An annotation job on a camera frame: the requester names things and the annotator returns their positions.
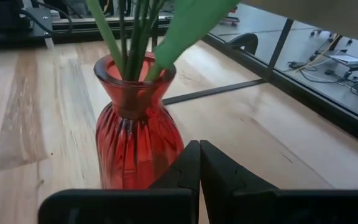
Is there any black table edge rail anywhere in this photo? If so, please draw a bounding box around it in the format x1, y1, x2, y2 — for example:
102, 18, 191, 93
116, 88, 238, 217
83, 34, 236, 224
203, 32, 358, 151

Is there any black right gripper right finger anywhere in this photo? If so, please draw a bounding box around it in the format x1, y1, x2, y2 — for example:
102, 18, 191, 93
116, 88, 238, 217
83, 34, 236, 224
200, 139, 280, 224

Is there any floor cable bundle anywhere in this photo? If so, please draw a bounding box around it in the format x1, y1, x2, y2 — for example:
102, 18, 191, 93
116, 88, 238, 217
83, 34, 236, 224
287, 46, 358, 101

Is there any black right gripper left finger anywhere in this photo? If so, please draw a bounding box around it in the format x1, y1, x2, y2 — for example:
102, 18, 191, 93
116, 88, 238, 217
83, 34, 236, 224
149, 140, 201, 195

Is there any black curved floor object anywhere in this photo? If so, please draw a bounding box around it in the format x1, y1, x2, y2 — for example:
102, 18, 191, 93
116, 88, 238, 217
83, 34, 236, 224
227, 32, 259, 56

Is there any white and blue tulip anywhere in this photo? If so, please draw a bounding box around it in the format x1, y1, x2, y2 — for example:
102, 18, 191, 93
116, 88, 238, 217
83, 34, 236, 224
144, 0, 241, 82

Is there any red glass vase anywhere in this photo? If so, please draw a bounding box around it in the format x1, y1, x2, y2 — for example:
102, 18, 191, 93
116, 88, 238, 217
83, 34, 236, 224
93, 51, 185, 190

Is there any white flat floor device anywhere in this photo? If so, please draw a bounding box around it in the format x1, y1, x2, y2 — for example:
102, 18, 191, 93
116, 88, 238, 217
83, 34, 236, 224
329, 53, 358, 67

